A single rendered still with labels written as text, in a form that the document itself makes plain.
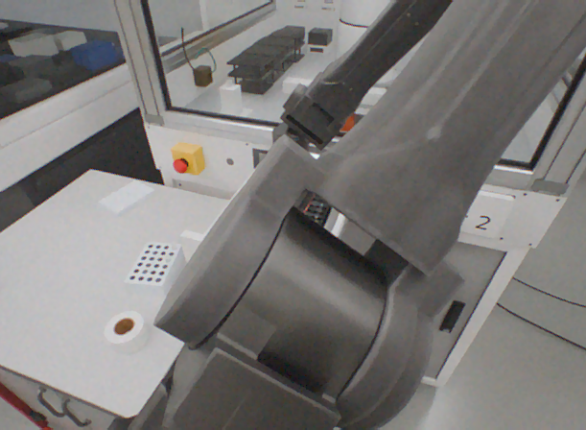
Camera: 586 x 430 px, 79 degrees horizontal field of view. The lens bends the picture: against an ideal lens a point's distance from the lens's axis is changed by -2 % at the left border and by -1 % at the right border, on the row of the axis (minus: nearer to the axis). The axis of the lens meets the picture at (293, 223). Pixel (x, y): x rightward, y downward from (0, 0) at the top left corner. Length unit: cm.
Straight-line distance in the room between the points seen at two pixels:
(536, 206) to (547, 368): 105
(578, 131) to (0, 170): 134
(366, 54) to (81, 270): 77
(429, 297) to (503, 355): 163
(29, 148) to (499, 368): 182
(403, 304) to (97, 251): 88
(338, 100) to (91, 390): 62
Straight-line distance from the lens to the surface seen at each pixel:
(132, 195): 111
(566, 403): 180
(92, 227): 107
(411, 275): 16
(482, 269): 105
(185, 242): 70
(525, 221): 93
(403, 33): 42
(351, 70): 46
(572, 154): 86
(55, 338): 86
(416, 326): 17
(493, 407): 166
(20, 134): 127
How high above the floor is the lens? 138
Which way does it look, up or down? 41 degrees down
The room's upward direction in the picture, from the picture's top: straight up
